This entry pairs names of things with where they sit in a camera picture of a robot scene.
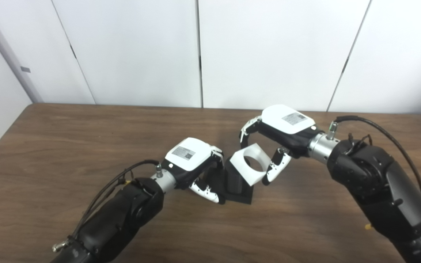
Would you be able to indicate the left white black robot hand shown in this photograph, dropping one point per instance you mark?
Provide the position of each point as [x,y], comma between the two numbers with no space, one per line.
[188,155]

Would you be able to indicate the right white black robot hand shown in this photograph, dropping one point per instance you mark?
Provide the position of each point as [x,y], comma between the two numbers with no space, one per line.
[287,124]

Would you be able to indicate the small grey wall label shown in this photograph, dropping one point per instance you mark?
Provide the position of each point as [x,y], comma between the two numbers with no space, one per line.
[25,69]

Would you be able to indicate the white square piece with hole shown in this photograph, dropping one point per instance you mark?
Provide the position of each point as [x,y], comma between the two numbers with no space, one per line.
[238,164]

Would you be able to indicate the grey wall post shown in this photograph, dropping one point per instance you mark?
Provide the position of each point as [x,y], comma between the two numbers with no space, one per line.
[9,54]

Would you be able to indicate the black peg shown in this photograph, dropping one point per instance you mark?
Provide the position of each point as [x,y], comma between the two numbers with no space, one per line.
[238,188]

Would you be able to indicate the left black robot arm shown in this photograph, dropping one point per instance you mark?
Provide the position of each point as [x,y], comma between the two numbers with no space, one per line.
[122,215]

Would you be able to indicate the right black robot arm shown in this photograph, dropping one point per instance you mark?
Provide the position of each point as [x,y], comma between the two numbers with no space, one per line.
[378,182]

